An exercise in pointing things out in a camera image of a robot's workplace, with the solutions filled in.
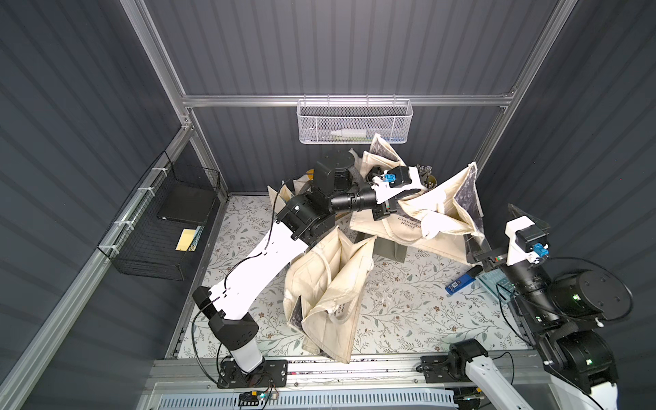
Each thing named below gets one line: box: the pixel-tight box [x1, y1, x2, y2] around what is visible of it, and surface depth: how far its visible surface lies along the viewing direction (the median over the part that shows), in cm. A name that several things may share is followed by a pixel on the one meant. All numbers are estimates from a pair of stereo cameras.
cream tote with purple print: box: [349, 132, 485, 264], surface depth 51 cm
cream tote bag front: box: [282, 226, 376, 364], surface depth 75 cm
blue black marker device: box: [445, 264, 484, 296], surface depth 91 cm
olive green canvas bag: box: [372, 236, 408, 264], surface depth 100 cm
